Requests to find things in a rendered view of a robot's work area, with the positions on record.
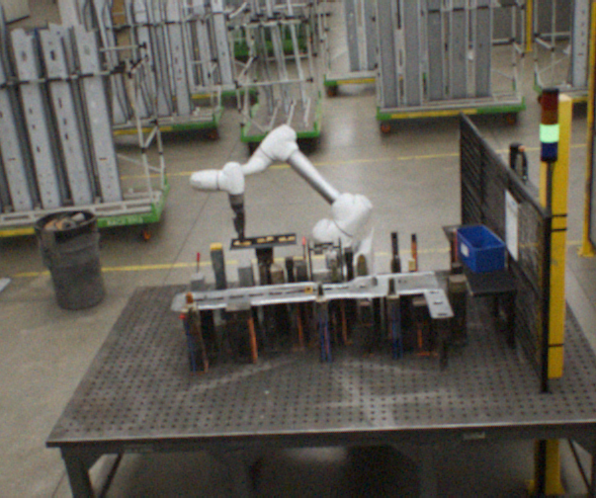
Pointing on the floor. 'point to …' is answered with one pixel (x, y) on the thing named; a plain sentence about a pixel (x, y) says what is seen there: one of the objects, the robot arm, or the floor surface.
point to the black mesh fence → (481, 195)
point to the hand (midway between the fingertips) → (241, 236)
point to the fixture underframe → (78, 476)
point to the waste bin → (72, 256)
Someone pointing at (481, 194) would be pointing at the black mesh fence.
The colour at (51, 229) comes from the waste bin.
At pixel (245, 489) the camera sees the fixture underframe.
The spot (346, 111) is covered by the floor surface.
